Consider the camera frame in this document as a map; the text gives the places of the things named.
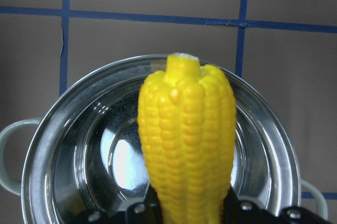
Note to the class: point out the yellow corn cob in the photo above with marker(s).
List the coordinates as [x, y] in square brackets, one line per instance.
[186, 122]

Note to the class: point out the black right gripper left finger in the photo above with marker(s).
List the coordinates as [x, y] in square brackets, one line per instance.
[143, 210]

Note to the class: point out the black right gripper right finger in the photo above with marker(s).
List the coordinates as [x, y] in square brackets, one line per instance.
[236, 210]

